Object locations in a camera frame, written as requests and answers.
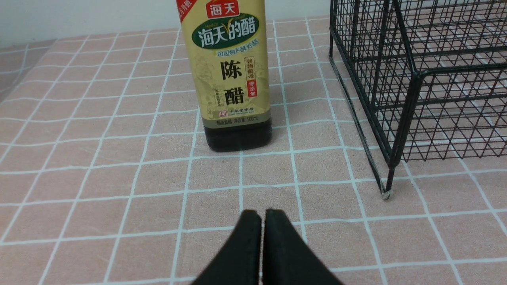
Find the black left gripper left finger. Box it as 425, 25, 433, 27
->
192, 210, 261, 285

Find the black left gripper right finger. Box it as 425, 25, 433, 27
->
262, 209, 343, 285

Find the dark vinegar bottle yellow label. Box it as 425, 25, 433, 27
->
176, 0, 272, 153

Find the black wire mesh shelf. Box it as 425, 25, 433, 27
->
328, 0, 507, 199

